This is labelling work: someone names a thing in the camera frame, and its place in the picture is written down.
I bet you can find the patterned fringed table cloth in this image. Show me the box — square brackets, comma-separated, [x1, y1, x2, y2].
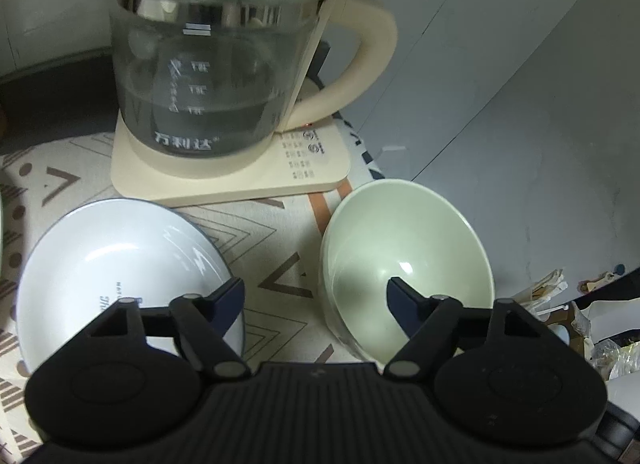
[0, 112, 401, 464]

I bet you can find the pale green bowl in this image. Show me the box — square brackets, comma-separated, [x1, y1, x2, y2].
[318, 178, 496, 370]

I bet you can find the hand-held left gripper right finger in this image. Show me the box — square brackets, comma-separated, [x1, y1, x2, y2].
[383, 277, 551, 377]

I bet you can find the glass kettle with cream handle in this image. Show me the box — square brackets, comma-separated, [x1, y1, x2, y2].
[106, 0, 399, 172]

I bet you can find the cream kettle base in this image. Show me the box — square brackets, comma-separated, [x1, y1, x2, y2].
[111, 77, 352, 207]

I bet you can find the bundle of paper-wrapped straws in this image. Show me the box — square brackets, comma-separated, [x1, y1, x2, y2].
[517, 269, 571, 317]

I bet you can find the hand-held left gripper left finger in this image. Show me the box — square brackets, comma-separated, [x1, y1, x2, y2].
[85, 277, 253, 379]

